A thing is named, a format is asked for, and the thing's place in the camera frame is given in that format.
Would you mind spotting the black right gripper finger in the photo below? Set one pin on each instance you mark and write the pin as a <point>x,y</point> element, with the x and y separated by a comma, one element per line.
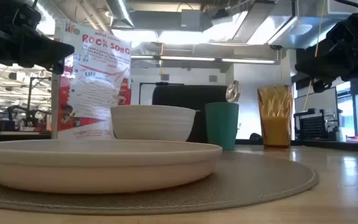
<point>315,62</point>
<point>321,86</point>

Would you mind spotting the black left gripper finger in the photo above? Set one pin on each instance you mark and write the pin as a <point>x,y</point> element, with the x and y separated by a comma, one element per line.
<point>45,49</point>
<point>57,66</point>

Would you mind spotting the amber glass of orange juice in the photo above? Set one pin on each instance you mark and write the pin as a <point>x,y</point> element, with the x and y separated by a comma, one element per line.
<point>275,124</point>

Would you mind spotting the green plastic cup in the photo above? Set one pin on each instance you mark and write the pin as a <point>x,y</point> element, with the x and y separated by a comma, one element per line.
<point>222,127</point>

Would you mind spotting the white ribbed bowl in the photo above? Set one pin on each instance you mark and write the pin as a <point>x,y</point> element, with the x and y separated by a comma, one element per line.
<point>152,124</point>

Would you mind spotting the black background robot arm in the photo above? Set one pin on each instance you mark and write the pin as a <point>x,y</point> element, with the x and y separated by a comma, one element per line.
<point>20,109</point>

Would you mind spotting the grey partition board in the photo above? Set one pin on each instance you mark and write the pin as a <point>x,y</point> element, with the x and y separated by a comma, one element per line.
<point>319,99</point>

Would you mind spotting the black perforated crate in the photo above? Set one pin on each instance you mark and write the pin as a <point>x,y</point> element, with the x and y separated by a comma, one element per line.
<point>314,126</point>

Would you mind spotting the black metal stand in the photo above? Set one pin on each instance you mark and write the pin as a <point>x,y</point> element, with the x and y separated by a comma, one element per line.
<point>29,96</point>

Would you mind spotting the red flat item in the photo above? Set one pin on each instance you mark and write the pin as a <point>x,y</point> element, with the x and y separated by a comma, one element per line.
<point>356,139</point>

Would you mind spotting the long ceiling light strip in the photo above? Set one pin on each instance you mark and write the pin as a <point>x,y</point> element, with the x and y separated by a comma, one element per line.
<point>186,58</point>
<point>247,61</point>

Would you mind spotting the small black dome object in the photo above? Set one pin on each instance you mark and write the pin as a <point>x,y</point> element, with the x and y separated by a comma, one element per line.
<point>255,136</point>

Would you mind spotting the silver metal spoon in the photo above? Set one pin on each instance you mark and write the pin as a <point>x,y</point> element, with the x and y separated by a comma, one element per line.
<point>233,91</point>

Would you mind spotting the white shallow plate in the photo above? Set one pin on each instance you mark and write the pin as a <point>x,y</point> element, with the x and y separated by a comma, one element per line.
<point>98,174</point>

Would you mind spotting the grey round woven placemat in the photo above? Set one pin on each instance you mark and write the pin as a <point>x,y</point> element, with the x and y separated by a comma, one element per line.
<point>244,183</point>

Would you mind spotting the black office chair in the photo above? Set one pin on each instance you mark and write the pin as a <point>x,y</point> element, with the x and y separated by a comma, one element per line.
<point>188,95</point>

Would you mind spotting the grey ceiling junction box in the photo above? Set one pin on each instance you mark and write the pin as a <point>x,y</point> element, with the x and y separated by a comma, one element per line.
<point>191,18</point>

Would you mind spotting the silver ventilation duct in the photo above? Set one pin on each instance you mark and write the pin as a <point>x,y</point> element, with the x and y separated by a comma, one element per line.
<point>291,31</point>

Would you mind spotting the round silver duct pipe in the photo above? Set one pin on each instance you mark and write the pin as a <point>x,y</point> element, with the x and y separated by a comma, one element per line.
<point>120,12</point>

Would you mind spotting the grey wall vent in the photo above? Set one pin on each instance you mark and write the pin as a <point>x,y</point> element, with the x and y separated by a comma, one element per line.
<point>164,77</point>
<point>213,78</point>

